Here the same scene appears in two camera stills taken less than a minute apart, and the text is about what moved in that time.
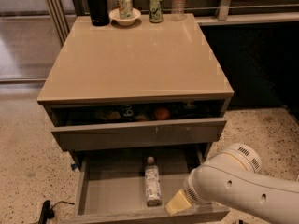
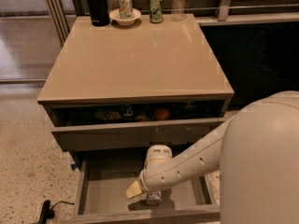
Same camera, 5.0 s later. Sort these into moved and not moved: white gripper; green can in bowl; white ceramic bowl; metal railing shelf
Moved: white gripper
Not moved: metal railing shelf; white ceramic bowl; green can in bowl
